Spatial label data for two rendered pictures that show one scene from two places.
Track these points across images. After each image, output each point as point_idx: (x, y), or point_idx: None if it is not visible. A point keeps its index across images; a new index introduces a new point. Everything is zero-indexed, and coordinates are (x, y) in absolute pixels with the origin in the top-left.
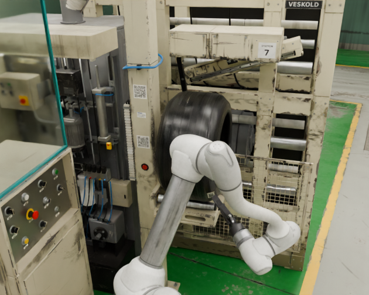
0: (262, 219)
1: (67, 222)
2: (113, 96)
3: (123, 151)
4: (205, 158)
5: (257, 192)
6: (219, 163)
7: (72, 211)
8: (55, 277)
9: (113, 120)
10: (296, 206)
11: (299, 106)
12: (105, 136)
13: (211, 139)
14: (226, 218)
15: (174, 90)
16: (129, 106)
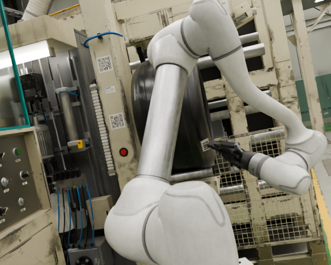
0: (278, 111)
1: (35, 217)
2: (79, 100)
3: (98, 161)
4: (192, 17)
5: (250, 186)
6: (210, 9)
7: (43, 211)
8: None
9: (82, 124)
10: None
11: (265, 78)
12: (75, 139)
13: (190, 75)
14: (232, 153)
15: None
16: (95, 85)
